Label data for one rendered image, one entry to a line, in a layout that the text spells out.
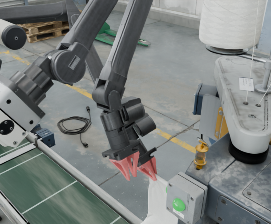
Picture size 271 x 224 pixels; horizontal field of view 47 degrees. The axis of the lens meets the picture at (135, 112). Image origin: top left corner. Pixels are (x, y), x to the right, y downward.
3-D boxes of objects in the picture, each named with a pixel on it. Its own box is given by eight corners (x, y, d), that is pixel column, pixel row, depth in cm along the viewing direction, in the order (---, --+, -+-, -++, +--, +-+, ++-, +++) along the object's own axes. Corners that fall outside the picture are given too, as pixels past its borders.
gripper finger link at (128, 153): (147, 174, 88) (137, 144, 87) (127, 186, 85) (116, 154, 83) (134, 172, 94) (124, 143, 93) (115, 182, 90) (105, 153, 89)
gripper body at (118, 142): (143, 146, 88) (135, 121, 88) (113, 160, 83) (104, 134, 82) (131, 145, 94) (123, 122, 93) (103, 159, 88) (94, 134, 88)
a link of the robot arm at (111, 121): (95, 112, 88) (103, 111, 83) (115, 105, 91) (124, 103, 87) (103, 135, 89) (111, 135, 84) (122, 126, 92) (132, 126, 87)
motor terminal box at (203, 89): (191, 120, 116) (194, 93, 110) (195, 108, 124) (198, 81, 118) (213, 124, 113) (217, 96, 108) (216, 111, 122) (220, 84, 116)
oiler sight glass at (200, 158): (192, 161, 71) (193, 148, 69) (198, 156, 72) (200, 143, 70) (201, 166, 69) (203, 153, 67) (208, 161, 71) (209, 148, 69)
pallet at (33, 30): (9, 26, 616) (8, 19, 608) (61, 16, 690) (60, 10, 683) (31, 35, 565) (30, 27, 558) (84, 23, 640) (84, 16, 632)
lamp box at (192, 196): (165, 209, 72) (167, 180, 68) (177, 198, 75) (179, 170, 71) (192, 227, 68) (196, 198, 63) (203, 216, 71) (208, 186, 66)
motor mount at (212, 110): (196, 134, 115) (200, 94, 107) (206, 127, 119) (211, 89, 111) (270, 170, 98) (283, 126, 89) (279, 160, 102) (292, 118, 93)
